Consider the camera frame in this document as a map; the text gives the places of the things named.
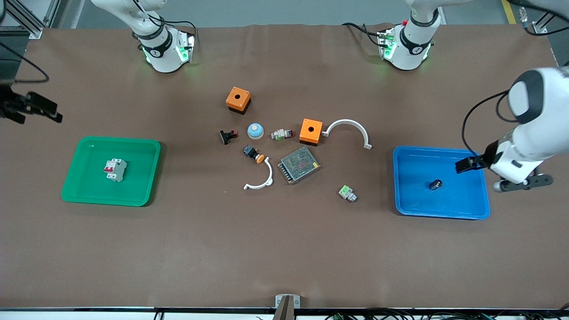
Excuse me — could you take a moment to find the orange black button box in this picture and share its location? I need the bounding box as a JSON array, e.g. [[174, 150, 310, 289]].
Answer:
[[299, 118, 324, 146], [225, 86, 252, 115]]

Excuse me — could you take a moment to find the brown table mat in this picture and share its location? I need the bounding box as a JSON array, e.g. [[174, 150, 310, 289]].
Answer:
[[0, 23, 569, 310]]

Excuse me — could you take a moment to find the aluminium frame profile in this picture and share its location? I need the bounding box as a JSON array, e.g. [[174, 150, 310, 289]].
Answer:
[[507, 0, 569, 37], [0, 0, 61, 39]]

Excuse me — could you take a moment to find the silver right base connector box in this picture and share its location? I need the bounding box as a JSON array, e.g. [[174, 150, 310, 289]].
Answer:
[[176, 31, 196, 64]]

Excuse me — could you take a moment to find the silver left base connector box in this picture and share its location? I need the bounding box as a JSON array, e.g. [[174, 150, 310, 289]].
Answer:
[[377, 28, 397, 61]]

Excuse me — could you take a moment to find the silver base connector box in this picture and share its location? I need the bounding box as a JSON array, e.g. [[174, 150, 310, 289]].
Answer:
[[176, 31, 196, 64], [377, 28, 397, 61]]

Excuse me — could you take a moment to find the green plastic tray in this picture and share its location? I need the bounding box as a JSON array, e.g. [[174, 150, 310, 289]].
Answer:
[[61, 136, 161, 207]]

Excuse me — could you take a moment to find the brown metal strut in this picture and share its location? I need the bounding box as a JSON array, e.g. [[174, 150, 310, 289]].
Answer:
[[272, 296, 296, 320]]

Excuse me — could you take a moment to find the grey metal table bracket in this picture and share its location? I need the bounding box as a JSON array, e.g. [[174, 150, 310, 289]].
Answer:
[[275, 294, 301, 309]]

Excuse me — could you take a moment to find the small white curved bracket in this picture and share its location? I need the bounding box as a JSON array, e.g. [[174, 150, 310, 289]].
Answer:
[[243, 159, 273, 191]]

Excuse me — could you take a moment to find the metal mesh power supply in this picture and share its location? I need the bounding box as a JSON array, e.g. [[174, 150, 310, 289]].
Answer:
[[278, 147, 321, 185]]

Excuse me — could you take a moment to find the black left base cable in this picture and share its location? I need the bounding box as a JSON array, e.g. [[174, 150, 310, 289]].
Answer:
[[341, 22, 385, 48]]

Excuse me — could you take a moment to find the large white curved bracket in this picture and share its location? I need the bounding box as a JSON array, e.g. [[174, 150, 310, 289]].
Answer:
[[321, 119, 373, 150]]

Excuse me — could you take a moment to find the blue plastic tray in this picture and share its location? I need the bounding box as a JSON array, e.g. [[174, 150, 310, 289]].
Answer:
[[393, 145, 491, 220]]

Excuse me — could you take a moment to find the white red circuit breaker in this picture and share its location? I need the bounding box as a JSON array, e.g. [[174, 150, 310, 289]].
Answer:
[[104, 158, 128, 182]]

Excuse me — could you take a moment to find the black button with orange head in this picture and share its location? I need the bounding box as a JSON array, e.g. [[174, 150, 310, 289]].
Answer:
[[243, 145, 265, 164]]

